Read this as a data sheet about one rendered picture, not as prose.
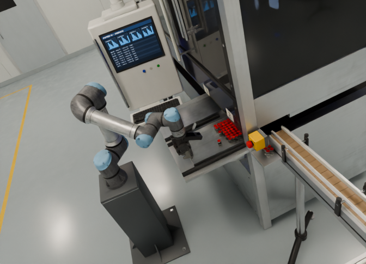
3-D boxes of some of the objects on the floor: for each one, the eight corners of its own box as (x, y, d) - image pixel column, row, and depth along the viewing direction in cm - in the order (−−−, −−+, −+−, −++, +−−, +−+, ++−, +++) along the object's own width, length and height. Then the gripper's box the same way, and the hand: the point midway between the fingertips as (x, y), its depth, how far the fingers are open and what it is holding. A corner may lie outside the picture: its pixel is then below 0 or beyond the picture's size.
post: (267, 220, 215) (209, -139, 85) (272, 226, 211) (218, -143, 81) (260, 223, 215) (191, -132, 85) (264, 230, 210) (198, -136, 80)
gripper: (168, 132, 150) (178, 158, 164) (173, 142, 143) (184, 168, 156) (182, 126, 151) (191, 152, 164) (188, 135, 144) (197, 161, 157)
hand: (191, 156), depth 160 cm, fingers closed, pressing on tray
